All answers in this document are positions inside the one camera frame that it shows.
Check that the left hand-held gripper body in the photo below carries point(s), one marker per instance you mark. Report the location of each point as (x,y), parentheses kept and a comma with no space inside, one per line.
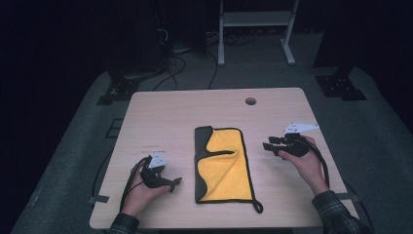
(152,178)

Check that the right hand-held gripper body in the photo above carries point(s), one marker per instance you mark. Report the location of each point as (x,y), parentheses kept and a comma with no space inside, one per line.
(297,146)

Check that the yellow and black cloth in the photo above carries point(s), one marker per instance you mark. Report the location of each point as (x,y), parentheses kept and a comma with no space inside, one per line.
(224,169)

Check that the person's right hand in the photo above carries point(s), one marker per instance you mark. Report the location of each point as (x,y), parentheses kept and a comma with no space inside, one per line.
(307,167)

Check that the person's left hand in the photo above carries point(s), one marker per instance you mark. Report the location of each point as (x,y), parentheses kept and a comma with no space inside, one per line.
(139,198)

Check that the grey tape strip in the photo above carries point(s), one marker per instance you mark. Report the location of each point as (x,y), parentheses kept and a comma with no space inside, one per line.
(98,199)

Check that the black stand base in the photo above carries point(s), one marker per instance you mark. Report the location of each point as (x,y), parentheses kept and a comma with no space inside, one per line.
(341,86)
(118,87)

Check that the black floor outlet frame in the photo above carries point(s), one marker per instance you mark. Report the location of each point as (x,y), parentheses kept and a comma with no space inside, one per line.
(114,128)

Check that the white metal stand frame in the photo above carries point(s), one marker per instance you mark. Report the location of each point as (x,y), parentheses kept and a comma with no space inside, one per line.
(256,19)

